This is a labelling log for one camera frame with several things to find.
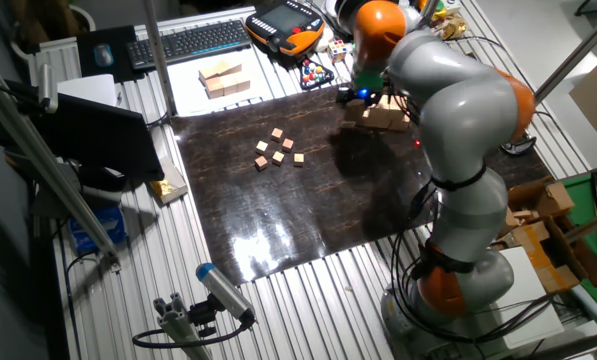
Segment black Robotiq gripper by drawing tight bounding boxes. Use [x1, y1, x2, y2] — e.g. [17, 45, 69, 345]
[335, 85, 380, 122]

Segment wooden blocks on paper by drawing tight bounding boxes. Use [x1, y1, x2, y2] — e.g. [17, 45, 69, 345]
[166, 49, 274, 119]

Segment black triangle rack coloured balls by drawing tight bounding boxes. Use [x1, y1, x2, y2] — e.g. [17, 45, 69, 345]
[298, 58, 336, 92]

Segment Rubik's cube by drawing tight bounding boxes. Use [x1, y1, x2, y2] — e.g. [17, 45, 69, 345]
[327, 39, 352, 65]

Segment white egg-shaped object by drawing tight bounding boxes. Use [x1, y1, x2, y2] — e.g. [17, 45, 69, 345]
[313, 30, 335, 54]

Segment black filament spool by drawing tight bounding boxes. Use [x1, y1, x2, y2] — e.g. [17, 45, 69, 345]
[335, 0, 362, 36]

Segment black plug blue light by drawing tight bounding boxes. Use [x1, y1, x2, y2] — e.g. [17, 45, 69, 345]
[409, 183, 432, 215]

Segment orange black teach pendant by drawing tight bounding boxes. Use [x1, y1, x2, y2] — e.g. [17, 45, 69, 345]
[244, 0, 326, 57]

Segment gold shiny objects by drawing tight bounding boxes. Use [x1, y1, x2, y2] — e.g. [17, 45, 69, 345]
[435, 13, 468, 40]

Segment dark marbled table mat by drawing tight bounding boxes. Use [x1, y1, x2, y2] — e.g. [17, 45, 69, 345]
[170, 69, 554, 286]

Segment black computer keyboard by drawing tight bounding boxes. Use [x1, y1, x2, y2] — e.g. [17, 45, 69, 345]
[125, 18, 253, 71]

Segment small box gold foil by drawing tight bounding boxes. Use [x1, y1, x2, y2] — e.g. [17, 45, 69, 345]
[149, 157, 190, 206]

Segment small cardboard box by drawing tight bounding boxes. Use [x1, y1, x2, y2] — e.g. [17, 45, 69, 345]
[535, 180, 576, 217]

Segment brown cardboard box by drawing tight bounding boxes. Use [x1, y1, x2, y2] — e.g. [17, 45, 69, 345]
[495, 174, 597, 296]

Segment green mini pool table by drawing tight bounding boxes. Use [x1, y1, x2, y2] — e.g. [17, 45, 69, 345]
[560, 169, 597, 319]

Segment grey computer mouse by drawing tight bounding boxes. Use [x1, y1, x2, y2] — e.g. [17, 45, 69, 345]
[93, 43, 115, 69]

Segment black monitor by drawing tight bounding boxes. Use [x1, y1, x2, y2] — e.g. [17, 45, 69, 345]
[27, 92, 166, 184]

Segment white board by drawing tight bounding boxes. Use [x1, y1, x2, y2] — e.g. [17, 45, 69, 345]
[487, 245, 565, 350]

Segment white flat box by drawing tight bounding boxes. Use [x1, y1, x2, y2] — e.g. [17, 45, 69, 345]
[56, 73, 118, 108]

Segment black mouse pad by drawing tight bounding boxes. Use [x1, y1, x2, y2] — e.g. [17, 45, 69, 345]
[75, 24, 147, 85]

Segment blue tissue pack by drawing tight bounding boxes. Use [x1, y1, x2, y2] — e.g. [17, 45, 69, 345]
[67, 204, 128, 254]

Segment short aluminium profile piece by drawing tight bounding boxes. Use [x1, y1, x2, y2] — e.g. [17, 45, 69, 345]
[152, 292, 214, 360]

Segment long aluminium profile bar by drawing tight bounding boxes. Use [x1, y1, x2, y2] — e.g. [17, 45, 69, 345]
[0, 69, 122, 274]

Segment white rimmed plant pot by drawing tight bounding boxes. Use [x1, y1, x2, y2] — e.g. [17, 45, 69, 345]
[8, 3, 98, 64]

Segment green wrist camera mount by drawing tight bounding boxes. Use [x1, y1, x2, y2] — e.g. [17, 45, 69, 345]
[352, 71, 385, 92]

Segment silver aluminium post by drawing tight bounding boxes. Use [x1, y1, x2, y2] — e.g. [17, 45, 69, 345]
[420, 0, 440, 25]
[142, 0, 178, 117]

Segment grey camera blue tip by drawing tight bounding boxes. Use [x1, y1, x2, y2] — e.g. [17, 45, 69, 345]
[195, 262, 257, 326]

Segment slanted silver frame bar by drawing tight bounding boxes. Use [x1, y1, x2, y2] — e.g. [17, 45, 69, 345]
[534, 4, 597, 105]
[562, 204, 597, 245]

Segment black camera clamp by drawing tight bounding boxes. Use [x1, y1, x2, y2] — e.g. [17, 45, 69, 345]
[187, 294, 224, 339]

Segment black camera cable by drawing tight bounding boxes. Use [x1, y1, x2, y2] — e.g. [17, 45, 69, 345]
[131, 314, 257, 350]

